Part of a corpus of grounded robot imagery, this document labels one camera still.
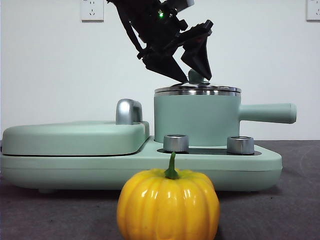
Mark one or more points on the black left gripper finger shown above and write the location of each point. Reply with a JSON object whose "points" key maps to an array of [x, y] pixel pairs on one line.
{"points": [[165, 63], [198, 57]]}

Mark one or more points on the glass lid with green knob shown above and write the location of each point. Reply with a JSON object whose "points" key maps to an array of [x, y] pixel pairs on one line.
{"points": [[220, 89]]}

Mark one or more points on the yellow toy pumpkin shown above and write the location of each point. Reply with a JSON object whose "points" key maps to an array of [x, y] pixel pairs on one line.
{"points": [[167, 207]]}

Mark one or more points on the silver control knob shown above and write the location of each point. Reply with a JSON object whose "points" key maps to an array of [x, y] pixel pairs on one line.
{"points": [[175, 143], [240, 145]]}

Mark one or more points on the mint green griddle cover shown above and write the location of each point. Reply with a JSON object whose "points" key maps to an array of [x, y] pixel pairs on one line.
{"points": [[70, 140]]}

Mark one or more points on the mint green breakfast machine base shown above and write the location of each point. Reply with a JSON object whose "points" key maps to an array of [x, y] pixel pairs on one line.
{"points": [[75, 172]]}

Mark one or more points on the white wall socket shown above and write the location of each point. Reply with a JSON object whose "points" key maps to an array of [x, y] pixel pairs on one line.
{"points": [[313, 10], [92, 11]]}

